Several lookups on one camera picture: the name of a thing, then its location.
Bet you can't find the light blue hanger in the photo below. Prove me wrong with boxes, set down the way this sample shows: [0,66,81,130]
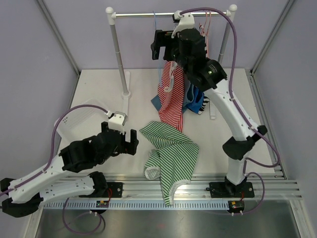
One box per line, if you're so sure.
[153,11,162,87]

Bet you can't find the red striped tank top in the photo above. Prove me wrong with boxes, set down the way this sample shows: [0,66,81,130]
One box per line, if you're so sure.
[158,61,185,132]

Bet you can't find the green striped tank top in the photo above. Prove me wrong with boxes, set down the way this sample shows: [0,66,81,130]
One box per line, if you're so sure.
[140,121,199,206]

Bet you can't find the grey-blue tank top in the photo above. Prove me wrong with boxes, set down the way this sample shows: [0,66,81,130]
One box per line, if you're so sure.
[150,83,199,112]

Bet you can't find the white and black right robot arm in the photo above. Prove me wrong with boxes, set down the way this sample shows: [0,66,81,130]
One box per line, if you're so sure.
[151,28,267,197]

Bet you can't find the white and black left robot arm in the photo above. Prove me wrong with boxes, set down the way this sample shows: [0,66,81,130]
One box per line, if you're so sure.
[0,122,139,218]

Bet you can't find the pink hanger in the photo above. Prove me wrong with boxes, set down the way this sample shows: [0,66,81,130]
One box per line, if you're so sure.
[199,11,211,57]
[205,11,212,57]

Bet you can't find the bright blue tank top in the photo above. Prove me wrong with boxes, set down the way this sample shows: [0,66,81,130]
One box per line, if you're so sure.
[184,84,204,114]

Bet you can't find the black and white striped top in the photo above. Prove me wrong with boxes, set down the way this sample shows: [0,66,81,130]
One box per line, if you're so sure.
[198,24,210,115]

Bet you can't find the white plastic basket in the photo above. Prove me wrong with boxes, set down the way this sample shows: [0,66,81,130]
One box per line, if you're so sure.
[57,107,108,143]

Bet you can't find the silver and white clothes rack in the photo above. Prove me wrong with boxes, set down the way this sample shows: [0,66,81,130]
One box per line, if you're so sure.
[106,4,237,115]

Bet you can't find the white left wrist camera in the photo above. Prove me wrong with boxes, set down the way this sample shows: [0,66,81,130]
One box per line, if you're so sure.
[108,112,127,133]

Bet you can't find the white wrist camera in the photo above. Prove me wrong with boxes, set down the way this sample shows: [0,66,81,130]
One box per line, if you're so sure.
[108,112,127,133]
[171,10,195,39]

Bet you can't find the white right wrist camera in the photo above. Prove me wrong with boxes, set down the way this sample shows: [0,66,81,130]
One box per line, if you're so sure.
[171,10,195,39]

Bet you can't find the white slotted cable duct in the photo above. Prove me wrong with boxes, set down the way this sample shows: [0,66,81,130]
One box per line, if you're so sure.
[45,199,229,210]

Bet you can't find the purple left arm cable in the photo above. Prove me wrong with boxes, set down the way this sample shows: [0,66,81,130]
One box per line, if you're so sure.
[0,104,109,199]

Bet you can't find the aluminium mounting rail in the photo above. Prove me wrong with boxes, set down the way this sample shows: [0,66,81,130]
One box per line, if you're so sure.
[32,172,303,202]

